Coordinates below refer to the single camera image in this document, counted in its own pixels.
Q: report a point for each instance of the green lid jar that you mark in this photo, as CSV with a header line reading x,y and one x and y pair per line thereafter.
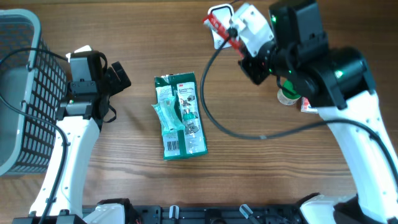
x,y
288,96

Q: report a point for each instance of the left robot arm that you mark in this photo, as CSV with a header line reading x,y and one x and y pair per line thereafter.
x,y
79,119

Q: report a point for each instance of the green 3M package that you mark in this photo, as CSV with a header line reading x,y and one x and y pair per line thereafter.
x,y
191,141

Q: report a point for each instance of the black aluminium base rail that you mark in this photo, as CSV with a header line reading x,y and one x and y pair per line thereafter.
x,y
268,214

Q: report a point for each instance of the red toothpaste tube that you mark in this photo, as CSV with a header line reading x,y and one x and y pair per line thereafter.
x,y
230,34

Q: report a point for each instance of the white barcode scanner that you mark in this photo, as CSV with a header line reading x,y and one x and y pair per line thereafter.
x,y
223,12

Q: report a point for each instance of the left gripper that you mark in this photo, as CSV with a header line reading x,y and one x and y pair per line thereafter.
x,y
114,84

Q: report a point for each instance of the grey plastic shopping basket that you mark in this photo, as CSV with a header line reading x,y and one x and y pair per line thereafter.
x,y
32,84

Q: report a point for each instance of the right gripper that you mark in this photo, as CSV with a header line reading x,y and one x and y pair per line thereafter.
x,y
250,68

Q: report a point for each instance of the red snack box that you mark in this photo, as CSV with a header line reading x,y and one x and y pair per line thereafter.
x,y
306,106

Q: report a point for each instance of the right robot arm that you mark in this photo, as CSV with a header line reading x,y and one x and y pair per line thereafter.
x,y
293,44

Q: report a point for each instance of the teal toothbrush pack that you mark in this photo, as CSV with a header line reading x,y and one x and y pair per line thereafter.
x,y
169,121

